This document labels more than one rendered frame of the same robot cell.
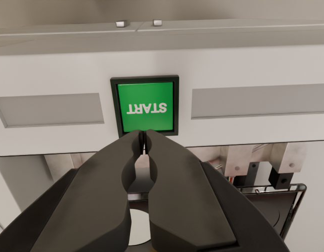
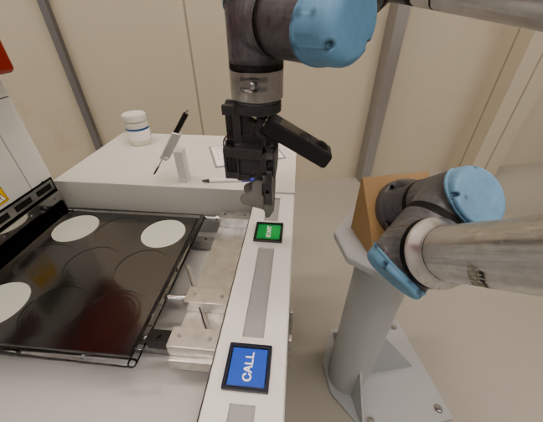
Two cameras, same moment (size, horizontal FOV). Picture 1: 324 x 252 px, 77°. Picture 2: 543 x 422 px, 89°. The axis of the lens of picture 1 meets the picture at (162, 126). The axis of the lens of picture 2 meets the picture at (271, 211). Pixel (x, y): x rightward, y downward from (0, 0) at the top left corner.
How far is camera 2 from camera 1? 0.46 m
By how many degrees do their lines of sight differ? 58
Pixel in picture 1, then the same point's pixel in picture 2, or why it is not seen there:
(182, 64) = (286, 244)
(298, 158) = (184, 340)
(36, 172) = (235, 205)
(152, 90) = (276, 234)
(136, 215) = (173, 238)
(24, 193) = (231, 194)
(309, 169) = not seen: outside the picture
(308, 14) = not seen: outside the picture
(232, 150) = (213, 290)
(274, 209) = (115, 337)
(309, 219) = not seen: outside the picture
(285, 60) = (283, 280)
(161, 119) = (262, 235)
